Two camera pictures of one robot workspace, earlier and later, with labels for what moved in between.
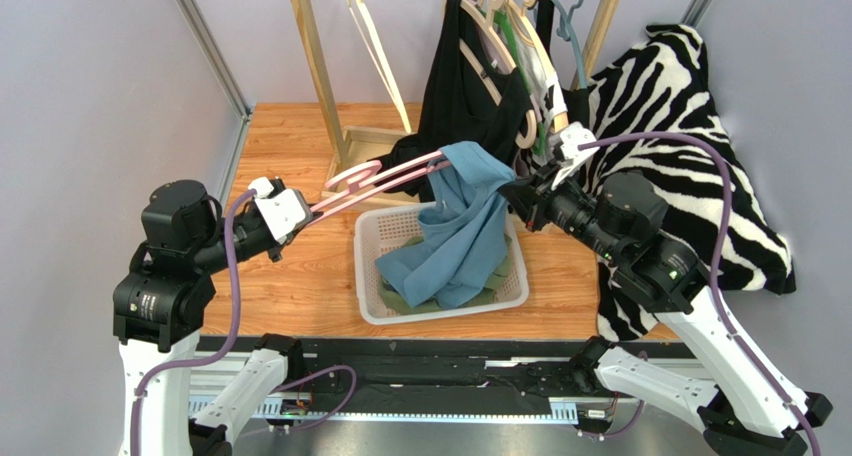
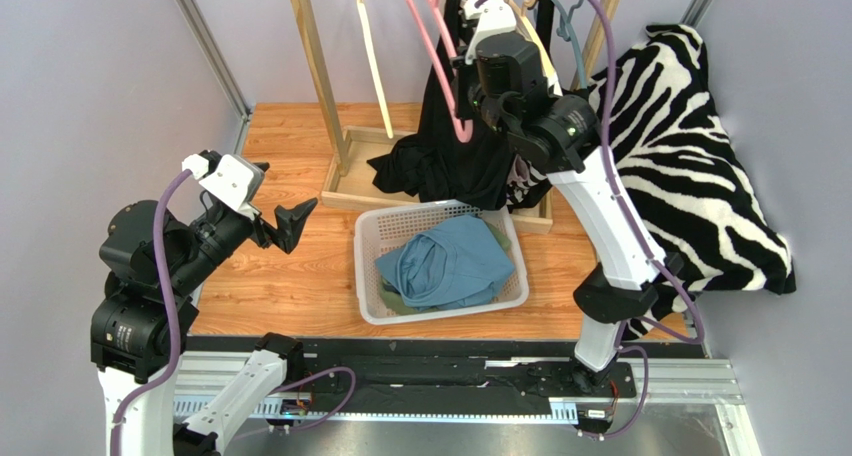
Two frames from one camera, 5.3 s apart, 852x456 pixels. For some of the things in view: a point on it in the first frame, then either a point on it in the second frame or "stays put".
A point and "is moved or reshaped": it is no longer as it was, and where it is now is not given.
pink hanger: (360, 190) -> (465, 132)
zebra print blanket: (654, 113) stays put
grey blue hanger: (567, 31) stays put
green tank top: (395, 300) -> (500, 236)
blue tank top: (464, 231) is moved or reshaped
